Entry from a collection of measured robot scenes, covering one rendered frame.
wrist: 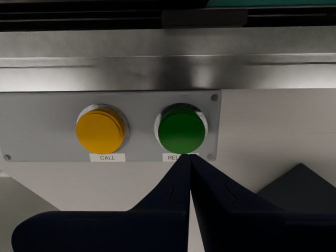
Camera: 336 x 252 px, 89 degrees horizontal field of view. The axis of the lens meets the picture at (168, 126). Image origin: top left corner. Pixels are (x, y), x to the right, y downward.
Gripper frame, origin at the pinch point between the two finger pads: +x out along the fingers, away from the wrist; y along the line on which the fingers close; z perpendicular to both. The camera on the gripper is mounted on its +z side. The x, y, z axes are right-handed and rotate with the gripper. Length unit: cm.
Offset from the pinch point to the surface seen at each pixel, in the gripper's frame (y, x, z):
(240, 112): -9.1, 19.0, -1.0
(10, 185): 129, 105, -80
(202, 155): -1.9, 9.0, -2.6
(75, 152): 10.2, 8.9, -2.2
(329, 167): -24.5, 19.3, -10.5
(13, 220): 138, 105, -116
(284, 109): -15.3, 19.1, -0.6
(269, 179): -15.3, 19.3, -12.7
